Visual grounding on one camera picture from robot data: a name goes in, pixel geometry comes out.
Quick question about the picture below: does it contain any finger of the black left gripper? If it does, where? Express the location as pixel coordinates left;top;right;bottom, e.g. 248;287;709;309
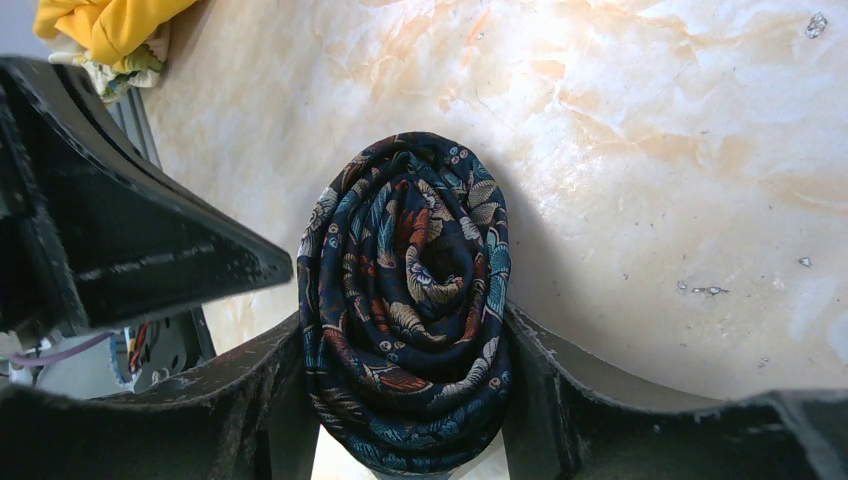
1;57;293;331

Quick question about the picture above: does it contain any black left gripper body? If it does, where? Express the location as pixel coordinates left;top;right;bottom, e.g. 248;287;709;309
1;99;90;345

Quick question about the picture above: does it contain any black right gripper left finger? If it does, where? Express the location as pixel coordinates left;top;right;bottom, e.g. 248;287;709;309
1;315;318;479

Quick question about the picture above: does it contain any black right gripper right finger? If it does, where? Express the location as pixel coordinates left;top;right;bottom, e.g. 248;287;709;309
502;304;847;479

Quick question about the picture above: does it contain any navy floral tie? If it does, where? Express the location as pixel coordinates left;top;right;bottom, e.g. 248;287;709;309
296;132;513;479

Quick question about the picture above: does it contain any white patterned cloth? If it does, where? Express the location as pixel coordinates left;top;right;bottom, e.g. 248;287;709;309
44;24;171;104

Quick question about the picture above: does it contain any yellow cloth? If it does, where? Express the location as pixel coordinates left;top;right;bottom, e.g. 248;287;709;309
33;0;195;64

